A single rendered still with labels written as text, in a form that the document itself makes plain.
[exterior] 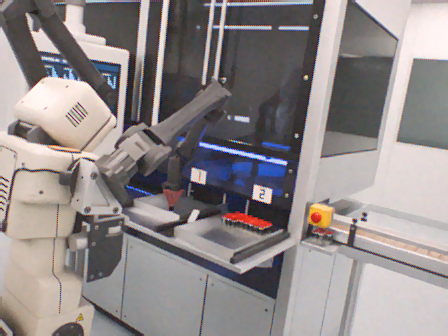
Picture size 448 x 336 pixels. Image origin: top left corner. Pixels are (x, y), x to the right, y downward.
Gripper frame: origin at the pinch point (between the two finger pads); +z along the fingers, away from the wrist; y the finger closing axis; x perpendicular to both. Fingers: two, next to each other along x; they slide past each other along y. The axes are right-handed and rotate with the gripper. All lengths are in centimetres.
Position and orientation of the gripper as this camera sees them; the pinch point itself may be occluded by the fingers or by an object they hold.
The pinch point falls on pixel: (172, 203)
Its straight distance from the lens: 168.5
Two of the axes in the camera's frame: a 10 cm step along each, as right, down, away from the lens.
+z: -1.1, 9.8, 1.7
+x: -9.3, -1.7, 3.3
